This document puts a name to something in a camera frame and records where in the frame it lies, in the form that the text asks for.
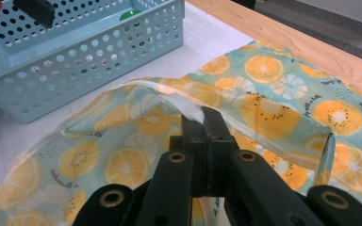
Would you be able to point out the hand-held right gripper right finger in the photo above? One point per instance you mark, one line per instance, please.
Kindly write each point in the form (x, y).
(220, 144)

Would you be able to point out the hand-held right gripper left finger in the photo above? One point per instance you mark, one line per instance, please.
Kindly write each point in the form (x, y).
(191, 150)

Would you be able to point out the light blue plastic basket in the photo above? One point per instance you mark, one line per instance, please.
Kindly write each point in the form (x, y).
(59, 66)

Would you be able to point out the orange fruit print bag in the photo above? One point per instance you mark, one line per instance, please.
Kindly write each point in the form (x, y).
(264, 94)

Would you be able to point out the small green bottle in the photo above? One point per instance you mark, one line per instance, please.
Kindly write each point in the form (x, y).
(130, 14)

